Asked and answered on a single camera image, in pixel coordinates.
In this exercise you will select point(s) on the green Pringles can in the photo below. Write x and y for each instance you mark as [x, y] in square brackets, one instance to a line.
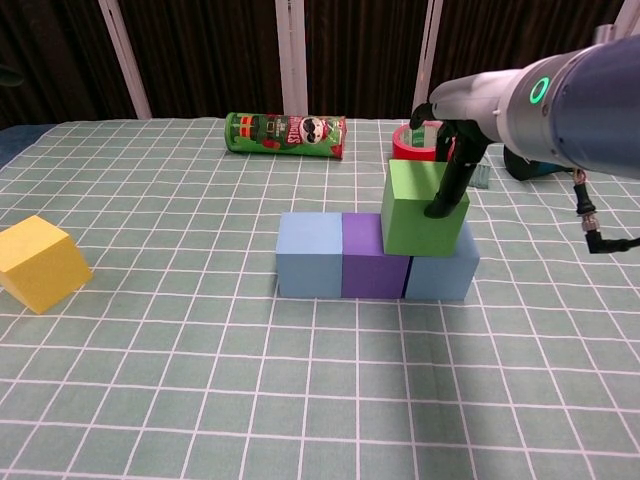
[285, 135]

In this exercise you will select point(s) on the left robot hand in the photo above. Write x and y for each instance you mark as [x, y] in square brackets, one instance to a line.
[10, 74]

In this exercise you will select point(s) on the red tape roll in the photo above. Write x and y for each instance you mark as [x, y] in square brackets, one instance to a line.
[407, 147]

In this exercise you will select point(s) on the purple foam cube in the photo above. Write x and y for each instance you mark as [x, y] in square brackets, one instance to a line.
[370, 270]

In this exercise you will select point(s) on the white frame post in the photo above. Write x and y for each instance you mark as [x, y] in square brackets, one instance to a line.
[617, 20]
[125, 60]
[291, 60]
[426, 50]

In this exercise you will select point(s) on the green foam cube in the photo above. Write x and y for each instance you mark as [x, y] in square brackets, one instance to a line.
[410, 220]

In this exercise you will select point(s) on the black mesh pen holder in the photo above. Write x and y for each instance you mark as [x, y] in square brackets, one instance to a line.
[517, 170]

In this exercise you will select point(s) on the green checked tablecloth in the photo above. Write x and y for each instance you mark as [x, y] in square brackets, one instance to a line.
[320, 380]

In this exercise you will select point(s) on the yellow foam cube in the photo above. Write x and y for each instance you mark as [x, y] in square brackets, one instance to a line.
[40, 265]

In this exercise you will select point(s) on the blue roll in holder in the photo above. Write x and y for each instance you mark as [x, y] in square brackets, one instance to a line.
[542, 169]

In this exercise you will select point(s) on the dark brown curtain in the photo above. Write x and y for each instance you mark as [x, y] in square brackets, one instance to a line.
[210, 50]

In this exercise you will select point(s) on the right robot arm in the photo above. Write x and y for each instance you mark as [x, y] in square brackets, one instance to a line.
[590, 110]

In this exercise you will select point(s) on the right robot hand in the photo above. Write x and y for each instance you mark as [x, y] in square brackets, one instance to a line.
[475, 97]

